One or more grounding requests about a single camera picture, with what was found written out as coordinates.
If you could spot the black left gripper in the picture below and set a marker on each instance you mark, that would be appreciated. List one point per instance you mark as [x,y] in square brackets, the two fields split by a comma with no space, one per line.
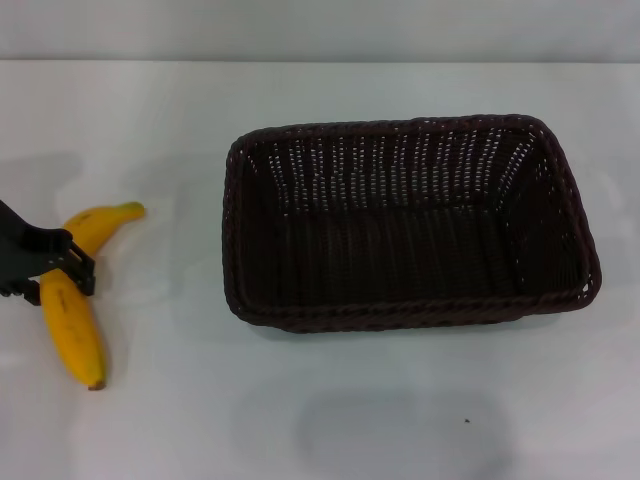
[25,250]

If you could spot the yellow banana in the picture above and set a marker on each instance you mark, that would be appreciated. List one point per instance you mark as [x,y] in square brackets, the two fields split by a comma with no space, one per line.
[75,320]

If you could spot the dark brown woven basket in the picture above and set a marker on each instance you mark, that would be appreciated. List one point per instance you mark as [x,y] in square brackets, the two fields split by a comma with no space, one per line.
[410,225]

